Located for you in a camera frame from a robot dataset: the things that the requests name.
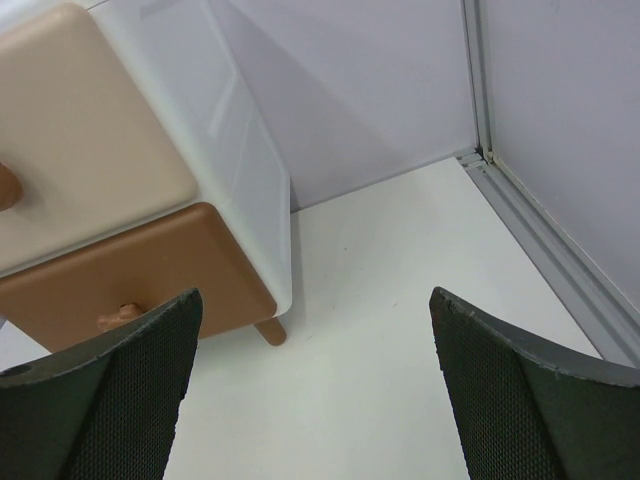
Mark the white shoe cabinet body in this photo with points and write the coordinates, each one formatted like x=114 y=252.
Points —
x=176 y=53

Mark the brown bear knob top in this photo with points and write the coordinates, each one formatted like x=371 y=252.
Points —
x=11 y=190

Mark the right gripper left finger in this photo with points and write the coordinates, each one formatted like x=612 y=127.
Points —
x=106 y=408

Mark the right aluminium frame post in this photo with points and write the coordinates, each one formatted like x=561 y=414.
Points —
x=556 y=99

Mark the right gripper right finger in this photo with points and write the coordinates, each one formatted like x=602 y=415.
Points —
x=528 y=408

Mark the bear knob bottom drawer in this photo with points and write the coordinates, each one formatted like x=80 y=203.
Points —
x=125 y=314

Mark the brown bottom drawer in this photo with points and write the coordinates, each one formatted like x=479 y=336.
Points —
x=58 y=302

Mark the beige top drawer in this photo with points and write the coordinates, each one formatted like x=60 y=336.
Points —
x=87 y=148

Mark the cabinet right brown foot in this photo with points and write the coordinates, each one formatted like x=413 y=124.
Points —
x=272 y=331

